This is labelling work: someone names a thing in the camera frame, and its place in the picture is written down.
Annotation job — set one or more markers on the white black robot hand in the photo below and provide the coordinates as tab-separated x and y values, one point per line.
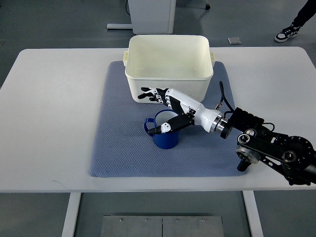
189	111

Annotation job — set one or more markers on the blue mug white inside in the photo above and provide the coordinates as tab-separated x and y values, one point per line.
164	140

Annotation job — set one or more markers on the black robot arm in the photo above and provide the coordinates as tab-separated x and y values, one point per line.
291	156

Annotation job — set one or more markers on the white plastic box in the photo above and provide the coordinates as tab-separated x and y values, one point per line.
182	62

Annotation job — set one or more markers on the blue textured mat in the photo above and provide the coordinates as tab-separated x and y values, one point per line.
122	148

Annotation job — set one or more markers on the small grey floor plate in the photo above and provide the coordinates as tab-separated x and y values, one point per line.
234	40

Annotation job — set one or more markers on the white table leg right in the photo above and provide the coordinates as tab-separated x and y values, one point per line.
252	214

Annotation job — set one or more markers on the white table leg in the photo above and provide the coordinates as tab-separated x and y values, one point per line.
252	214
71	215

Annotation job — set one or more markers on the black white sneaker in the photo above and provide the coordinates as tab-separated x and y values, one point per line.
287	33

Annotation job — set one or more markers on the grey metal floor plate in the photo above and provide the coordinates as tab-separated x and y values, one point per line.
162	226

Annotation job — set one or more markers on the black trouser leg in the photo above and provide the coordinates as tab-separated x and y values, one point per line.
305	13

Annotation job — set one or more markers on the white table leg left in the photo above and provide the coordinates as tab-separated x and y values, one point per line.
71	215

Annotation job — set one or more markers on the white cabinet pedestal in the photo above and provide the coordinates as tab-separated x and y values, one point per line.
148	17

